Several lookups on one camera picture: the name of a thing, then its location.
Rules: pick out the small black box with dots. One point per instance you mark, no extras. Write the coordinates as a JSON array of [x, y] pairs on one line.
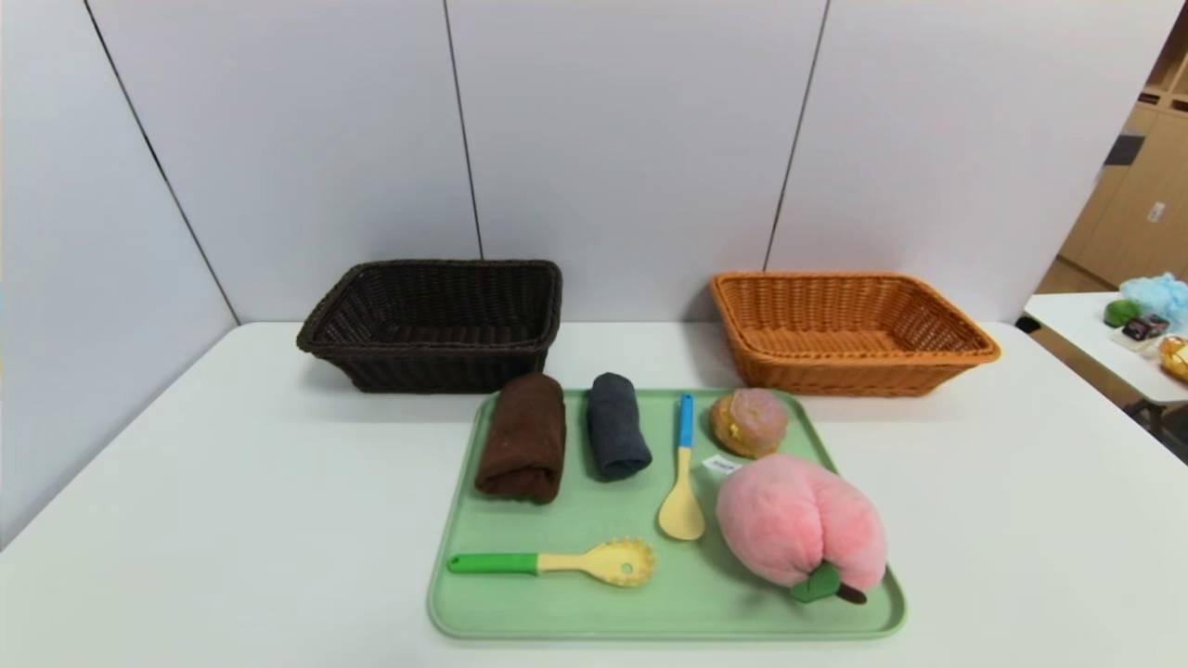
[[1146, 327]]

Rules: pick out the green round fruit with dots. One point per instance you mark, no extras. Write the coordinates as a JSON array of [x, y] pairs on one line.
[[1120, 313]]

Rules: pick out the light green plastic tray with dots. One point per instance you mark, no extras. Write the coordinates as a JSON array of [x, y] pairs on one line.
[[575, 510]]

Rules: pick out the brown towel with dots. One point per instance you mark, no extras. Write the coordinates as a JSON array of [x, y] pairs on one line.
[[520, 436]]

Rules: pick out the orange wicker basket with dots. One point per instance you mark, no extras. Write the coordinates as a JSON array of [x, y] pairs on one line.
[[835, 376]]

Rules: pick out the dark brown wicker basket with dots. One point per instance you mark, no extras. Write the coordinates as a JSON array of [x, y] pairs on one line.
[[436, 371]]

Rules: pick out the light wooden cabinet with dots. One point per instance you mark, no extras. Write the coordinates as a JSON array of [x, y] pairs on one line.
[[1132, 213]]

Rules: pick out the pink plush peach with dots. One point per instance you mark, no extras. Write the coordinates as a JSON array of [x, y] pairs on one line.
[[798, 520]]

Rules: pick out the toy cream puff bread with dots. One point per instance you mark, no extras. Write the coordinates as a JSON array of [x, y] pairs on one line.
[[747, 422]]

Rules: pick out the dark grey towel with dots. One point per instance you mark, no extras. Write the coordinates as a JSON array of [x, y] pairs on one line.
[[617, 427]]

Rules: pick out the small dark grey panel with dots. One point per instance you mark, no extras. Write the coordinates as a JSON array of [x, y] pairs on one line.
[[1126, 148]]

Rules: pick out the white side table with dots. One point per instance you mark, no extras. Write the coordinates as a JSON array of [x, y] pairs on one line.
[[1086, 343]]

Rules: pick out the small yellow wicker basket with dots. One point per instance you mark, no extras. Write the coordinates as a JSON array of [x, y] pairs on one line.
[[1177, 357]]

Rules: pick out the small white tray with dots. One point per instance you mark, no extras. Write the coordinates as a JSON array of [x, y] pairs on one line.
[[1128, 341]]

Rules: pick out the small white cabinet label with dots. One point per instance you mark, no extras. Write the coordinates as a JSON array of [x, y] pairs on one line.
[[1156, 211]]

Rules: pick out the light blue bath pouf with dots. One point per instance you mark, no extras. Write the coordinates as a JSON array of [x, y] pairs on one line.
[[1160, 295]]

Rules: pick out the black table corner bracket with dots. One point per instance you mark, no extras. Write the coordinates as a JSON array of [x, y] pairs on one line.
[[1027, 325]]

